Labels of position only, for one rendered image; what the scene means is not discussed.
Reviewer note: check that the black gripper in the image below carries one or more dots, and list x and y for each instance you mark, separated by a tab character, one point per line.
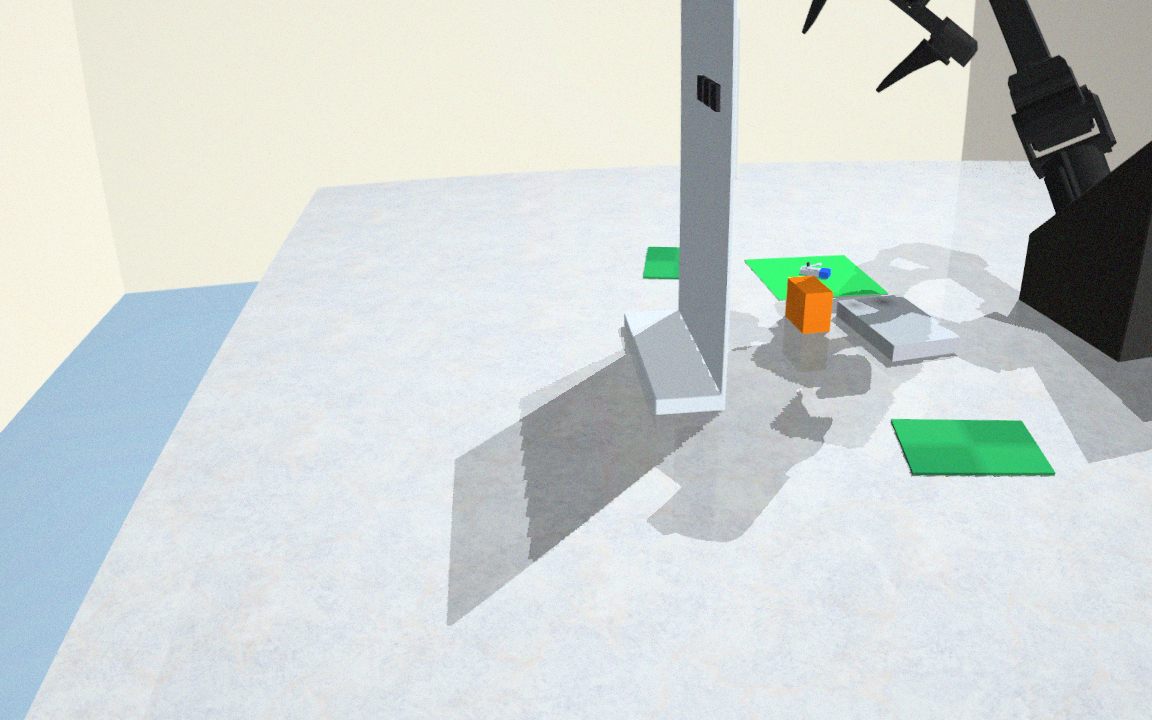
947	40

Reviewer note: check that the orange block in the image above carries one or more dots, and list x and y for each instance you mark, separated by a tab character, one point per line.
808	304

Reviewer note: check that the white network plug with blue boot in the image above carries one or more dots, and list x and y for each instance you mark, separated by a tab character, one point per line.
819	272

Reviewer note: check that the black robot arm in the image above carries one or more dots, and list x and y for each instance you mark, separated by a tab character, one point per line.
1052	109

